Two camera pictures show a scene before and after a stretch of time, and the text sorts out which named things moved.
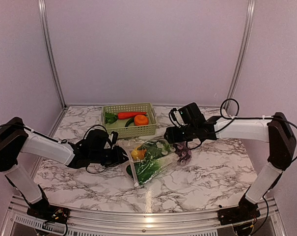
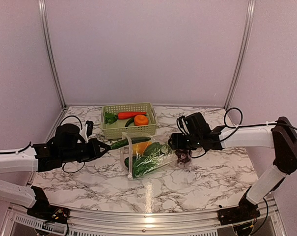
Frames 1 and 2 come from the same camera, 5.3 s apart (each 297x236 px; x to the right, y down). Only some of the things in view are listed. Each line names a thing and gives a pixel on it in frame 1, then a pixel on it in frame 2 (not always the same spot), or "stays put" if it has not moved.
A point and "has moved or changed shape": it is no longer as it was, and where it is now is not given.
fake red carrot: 128,115 stays put
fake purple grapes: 182,151 stays put
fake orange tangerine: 140,120 stays put
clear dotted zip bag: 147,158 has moved or changed shape
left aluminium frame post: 41,7 stays put
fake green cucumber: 154,149 to 126,141
